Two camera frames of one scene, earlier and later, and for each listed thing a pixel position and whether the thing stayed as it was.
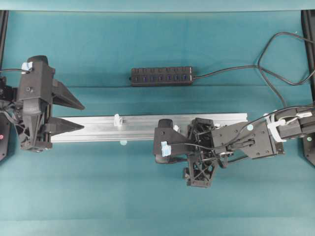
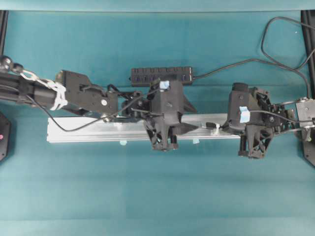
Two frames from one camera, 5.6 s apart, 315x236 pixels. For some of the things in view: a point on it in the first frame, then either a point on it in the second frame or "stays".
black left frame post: x=4 y=22 stays
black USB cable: x=262 y=70 -> x=296 y=70
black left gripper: x=33 y=119 -> x=166 y=105
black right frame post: x=308 y=25 stays
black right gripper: x=203 y=158 -> x=251 y=113
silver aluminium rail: x=134 y=128 stays
